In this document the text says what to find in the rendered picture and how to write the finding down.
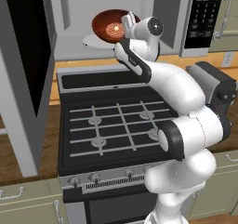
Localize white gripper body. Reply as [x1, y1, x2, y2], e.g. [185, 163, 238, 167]
[121, 11, 138, 31]

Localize round waffle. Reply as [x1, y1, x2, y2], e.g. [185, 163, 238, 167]
[105, 21, 126, 39]

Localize brown bowl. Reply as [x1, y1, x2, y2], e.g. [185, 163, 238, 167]
[91, 9, 141, 45]

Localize white microwave turntable plate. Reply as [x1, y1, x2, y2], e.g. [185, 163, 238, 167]
[82, 33, 121, 51]

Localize grey microwave oven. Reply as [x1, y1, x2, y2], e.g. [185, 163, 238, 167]
[46, 0, 226, 62]

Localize grey microwave door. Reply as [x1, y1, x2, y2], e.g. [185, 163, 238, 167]
[0, 0, 58, 178]

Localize black oven door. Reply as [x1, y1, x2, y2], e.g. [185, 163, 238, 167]
[62, 186, 163, 224]

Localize beige base cupboard door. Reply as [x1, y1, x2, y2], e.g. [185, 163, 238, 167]
[0, 199, 69, 224]
[189, 168, 238, 221]

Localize grey and black toaster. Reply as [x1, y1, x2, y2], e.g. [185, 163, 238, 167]
[185, 60, 238, 114]

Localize black and steel stove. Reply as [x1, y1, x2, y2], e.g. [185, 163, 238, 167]
[56, 63, 199, 224]

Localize steel stove knob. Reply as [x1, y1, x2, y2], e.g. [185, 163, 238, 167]
[88, 172, 102, 185]
[124, 167, 137, 179]
[68, 175, 81, 188]

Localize beige drawer front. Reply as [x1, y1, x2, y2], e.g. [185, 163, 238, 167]
[0, 178, 64, 205]
[213, 149, 238, 174]

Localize silver wall cupboard handle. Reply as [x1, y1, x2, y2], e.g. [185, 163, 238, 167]
[213, 0, 233, 41]

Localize white wall socket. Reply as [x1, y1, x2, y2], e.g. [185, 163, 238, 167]
[221, 51, 235, 69]

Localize silver drawer handle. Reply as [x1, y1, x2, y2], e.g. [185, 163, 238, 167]
[0, 186, 26, 201]
[224, 152, 238, 164]

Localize silver base cupboard handle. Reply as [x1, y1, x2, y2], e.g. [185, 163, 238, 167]
[53, 199, 65, 224]

